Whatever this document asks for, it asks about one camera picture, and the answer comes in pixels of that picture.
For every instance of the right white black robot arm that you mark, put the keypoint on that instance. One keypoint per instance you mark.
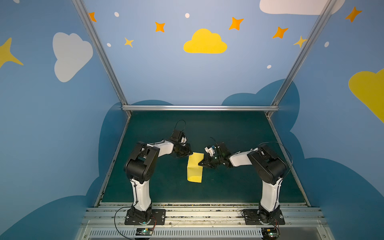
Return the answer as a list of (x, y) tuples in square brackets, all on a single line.
[(270, 168)]

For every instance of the rear aluminium frame crossbar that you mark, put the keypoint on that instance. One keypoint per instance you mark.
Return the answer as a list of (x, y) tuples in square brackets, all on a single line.
[(200, 108)]

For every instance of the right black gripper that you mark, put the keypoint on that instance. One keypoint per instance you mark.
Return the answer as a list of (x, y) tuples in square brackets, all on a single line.
[(212, 160)]

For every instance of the front aluminium rail bed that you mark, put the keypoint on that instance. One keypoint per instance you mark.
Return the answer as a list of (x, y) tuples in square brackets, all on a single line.
[(302, 222)]

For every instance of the left aluminium frame post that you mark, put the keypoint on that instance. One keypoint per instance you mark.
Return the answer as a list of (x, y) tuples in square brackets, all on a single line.
[(88, 24)]

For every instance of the left green circuit board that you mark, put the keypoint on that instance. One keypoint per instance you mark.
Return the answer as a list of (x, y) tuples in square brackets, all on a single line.
[(144, 232)]

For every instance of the right green circuit board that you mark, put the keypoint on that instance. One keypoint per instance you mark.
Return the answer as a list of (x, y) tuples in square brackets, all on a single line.
[(269, 234)]

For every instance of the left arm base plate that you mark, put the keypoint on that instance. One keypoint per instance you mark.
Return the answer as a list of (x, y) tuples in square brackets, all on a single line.
[(145, 218)]

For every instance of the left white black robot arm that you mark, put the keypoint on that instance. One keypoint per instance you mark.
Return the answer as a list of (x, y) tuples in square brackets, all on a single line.
[(139, 169)]

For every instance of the white slotted cable duct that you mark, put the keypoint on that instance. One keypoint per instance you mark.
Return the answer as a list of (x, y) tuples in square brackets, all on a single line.
[(181, 233)]

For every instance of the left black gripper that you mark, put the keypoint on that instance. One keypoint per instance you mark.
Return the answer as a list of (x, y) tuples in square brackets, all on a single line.
[(184, 150)]

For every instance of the right aluminium frame post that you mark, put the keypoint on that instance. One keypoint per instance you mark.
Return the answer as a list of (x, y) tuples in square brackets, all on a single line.
[(305, 50)]

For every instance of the green circuit board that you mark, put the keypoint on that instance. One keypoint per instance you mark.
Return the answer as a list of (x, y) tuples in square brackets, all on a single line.
[(269, 234), (144, 232)]

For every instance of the yellow square paper sheet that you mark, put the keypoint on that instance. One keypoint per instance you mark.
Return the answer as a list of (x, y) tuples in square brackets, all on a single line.
[(194, 171)]

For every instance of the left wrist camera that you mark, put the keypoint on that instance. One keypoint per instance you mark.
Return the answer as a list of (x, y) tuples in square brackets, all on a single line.
[(178, 137)]

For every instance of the aluminium frame post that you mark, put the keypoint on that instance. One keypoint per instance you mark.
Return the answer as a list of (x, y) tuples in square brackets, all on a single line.
[(305, 50), (88, 24)]

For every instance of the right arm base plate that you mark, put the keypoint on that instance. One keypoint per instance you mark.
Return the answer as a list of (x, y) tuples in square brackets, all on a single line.
[(262, 217)]

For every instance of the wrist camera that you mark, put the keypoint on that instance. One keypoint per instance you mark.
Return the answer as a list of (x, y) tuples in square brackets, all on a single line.
[(178, 137), (218, 149)]

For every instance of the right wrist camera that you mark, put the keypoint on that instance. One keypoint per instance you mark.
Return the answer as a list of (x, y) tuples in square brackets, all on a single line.
[(218, 149)]

